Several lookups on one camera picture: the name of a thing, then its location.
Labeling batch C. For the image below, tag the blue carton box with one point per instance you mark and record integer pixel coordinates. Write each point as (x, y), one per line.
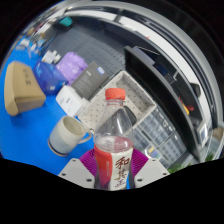
(48, 76)

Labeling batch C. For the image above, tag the grey large-drawer parts cabinet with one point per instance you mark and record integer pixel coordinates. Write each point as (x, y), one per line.
(141, 141)

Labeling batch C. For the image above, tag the black wall shelf unit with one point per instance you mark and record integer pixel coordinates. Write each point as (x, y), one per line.
(150, 73)

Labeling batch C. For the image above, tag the brown cardboard box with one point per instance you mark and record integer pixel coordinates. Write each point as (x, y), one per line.
(21, 88)

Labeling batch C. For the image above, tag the clear red-capped drink bottle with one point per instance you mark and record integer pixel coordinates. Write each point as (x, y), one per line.
(113, 140)

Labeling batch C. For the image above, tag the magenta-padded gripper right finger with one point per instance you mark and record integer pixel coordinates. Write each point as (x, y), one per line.
(151, 171)

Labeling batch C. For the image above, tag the dark grey upright box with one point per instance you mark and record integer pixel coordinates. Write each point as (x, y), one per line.
(90, 80)

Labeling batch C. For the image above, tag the grey small-drawer parts cabinet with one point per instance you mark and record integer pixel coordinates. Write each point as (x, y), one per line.
(156, 121)
(175, 146)

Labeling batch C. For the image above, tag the white carton box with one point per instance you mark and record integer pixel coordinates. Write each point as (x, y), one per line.
(70, 100)

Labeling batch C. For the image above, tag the cream and grey ceramic mug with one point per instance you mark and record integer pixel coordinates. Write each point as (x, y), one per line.
(65, 136)

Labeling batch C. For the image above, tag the beige perforated storage bin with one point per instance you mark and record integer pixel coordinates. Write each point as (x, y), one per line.
(133, 93)

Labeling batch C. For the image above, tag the purple plastic bag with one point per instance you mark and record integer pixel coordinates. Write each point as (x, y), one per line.
(71, 65)

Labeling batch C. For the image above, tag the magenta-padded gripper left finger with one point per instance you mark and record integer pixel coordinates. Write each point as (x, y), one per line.
(75, 171)

